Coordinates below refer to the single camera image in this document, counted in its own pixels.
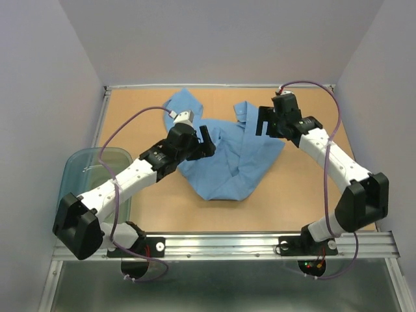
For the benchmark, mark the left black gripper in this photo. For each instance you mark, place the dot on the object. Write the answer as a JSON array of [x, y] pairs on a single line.
[[201, 150]]

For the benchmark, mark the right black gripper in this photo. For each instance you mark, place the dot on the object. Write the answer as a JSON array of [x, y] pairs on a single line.
[[266, 114]]

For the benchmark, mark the light blue long sleeve shirt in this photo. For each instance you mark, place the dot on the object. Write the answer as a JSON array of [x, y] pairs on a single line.
[[241, 158]]

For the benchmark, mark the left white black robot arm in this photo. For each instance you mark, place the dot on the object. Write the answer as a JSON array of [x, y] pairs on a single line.
[[80, 223]]

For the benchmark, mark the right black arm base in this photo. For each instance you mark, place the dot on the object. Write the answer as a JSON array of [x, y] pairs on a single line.
[[291, 246]]

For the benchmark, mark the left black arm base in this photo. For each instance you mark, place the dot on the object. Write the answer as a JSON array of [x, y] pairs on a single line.
[[149, 247]]

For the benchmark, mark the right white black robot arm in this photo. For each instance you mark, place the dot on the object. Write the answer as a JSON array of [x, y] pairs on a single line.
[[364, 195]]

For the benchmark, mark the clear blue plastic bin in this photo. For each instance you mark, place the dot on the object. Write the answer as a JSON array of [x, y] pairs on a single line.
[[83, 171]]

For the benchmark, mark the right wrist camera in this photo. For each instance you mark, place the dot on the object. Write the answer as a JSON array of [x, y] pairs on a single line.
[[281, 91]]

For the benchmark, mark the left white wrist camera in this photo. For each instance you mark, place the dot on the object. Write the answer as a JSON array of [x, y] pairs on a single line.
[[185, 117]]

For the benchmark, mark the aluminium front rail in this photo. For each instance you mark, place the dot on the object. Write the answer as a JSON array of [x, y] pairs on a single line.
[[264, 246]]

